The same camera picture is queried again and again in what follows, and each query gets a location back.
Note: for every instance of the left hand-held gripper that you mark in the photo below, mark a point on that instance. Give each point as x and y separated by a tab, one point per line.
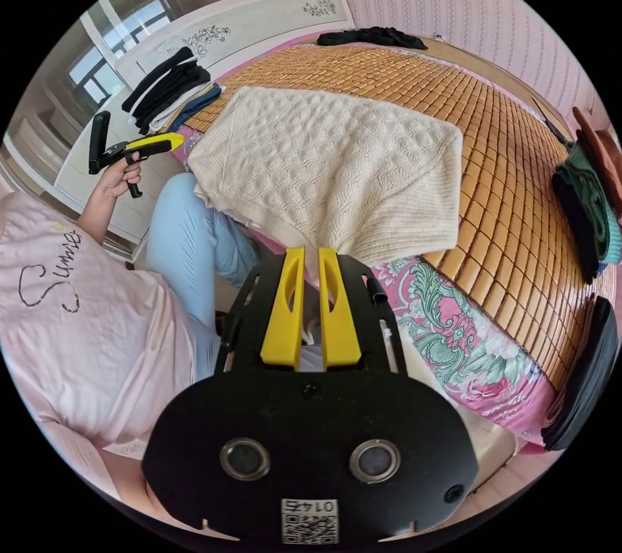
116	153

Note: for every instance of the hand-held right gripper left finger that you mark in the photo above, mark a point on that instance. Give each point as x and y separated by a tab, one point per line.
284	315

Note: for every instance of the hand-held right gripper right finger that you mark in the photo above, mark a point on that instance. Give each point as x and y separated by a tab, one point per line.
338	320

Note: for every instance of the white sweater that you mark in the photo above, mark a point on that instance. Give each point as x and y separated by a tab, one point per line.
330	174

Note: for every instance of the person's left forearm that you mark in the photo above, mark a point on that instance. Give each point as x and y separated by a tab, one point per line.
94	218

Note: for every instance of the person's left hand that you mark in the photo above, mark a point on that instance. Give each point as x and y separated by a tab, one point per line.
112	181

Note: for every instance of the black and white pile of clothes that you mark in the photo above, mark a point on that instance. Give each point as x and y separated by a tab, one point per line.
167	91

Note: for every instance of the window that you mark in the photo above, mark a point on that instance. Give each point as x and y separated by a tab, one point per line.
121	43

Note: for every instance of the person's body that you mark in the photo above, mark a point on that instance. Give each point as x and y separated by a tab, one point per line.
97	320

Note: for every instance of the bed with woven mat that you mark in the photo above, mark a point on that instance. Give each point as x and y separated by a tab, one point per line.
510	174

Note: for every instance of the black garment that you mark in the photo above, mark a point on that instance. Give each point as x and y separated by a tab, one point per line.
371	37

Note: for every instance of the black folded pile of clothes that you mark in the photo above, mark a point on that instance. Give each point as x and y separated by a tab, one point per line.
585	378

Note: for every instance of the colourful pile of clothes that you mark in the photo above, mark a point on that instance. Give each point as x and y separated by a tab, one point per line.
590	203

